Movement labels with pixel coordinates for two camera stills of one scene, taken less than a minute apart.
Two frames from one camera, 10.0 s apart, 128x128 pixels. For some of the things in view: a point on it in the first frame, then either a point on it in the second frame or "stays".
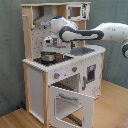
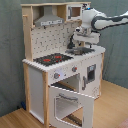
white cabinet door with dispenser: (90, 76) stays
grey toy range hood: (45, 19) stays
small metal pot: (48, 56) -> (79, 52)
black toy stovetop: (59, 58) stays
